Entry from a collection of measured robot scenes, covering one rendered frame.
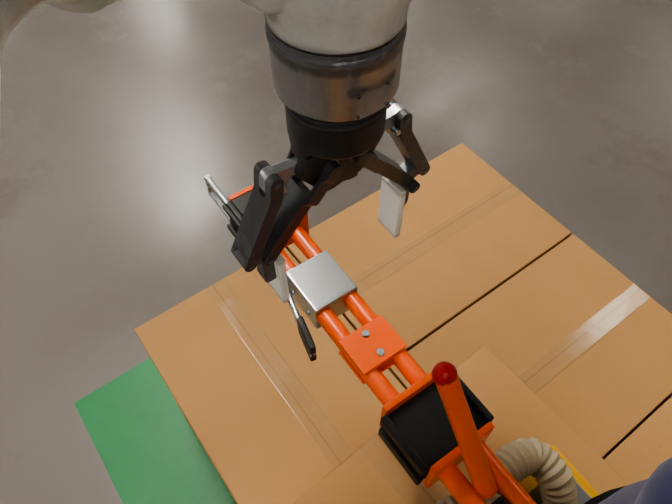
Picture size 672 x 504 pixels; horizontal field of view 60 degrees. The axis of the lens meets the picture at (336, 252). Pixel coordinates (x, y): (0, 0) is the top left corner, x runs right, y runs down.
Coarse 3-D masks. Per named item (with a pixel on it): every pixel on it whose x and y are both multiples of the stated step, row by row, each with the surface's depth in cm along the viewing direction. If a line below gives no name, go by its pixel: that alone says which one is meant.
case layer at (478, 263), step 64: (448, 192) 152; (512, 192) 152; (384, 256) 140; (448, 256) 140; (512, 256) 140; (576, 256) 140; (192, 320) 129; (256, 320) 129; (448, 320) 130; (512, 320) 129; (576, 320) 129; (640, 320) 129; (192, 384) 121; (256, 384) 121; (320, 384) 121; (576, 384) 121; (640, 384) 121; (256, 448) 113; (320, 448) 113; (640, 448) 113
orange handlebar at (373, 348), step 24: (312, 240) 76; (288, 264) 73; (360, 312) 69; (336, 336) 67; (360, 336) 66; (384, 336) 66; (360, 360) 65; (384, 360) 65; (408, 360) 65; (384, 384) 64; (456, 480) 58; (504, 480) 58
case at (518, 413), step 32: (480, 352) 81; (480, 384) 78; (512, 384) 78; (512, 416) 76; (544, 416) 76; (384, 448) 73; (576, 448) 73; (320, 480) 71; (352, 480) 71; (384, 480) 71; (608, 480) 71
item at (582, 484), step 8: (552, 448) 71; (560, 456) 71; (568, 464) 70; (576, 472) 70; (528, 480) 69; (576, 480) 69; (584, 480) 69; (528, 488) 69; (536, 488) 68; (584, 488) 69; (592, 488) 69; (536, 496) 68; (584, 496) 68; (592, 496) 68
